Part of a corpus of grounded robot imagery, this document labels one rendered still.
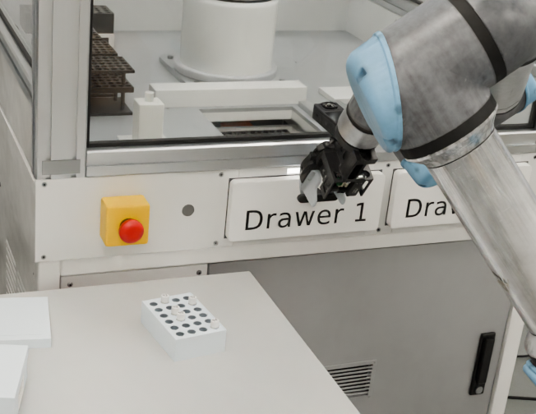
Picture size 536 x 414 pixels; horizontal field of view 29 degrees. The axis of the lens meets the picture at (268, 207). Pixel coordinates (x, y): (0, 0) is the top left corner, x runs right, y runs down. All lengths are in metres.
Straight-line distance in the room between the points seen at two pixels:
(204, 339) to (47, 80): 0.46
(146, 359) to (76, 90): 0.43
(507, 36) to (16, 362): 0.77
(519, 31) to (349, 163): 0.57
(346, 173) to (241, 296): 0.28
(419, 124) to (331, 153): 0.58
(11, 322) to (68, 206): 0.22
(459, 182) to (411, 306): 0.95
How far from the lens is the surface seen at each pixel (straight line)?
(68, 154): 1.65
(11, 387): 1.38
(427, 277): 2.04
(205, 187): 1.73
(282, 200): 1.78
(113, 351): 1.55
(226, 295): 1.72
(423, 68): 1.07
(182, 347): 1.53
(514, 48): 1.11
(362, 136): 1.57
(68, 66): 1.60
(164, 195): 1.72
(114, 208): 1.65
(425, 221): 1.93
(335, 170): 1.64
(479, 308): 2.15
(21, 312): 1.62
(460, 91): 1.09
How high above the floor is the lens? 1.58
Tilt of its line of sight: 23 degrees down
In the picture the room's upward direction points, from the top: 6 degrees clockwise
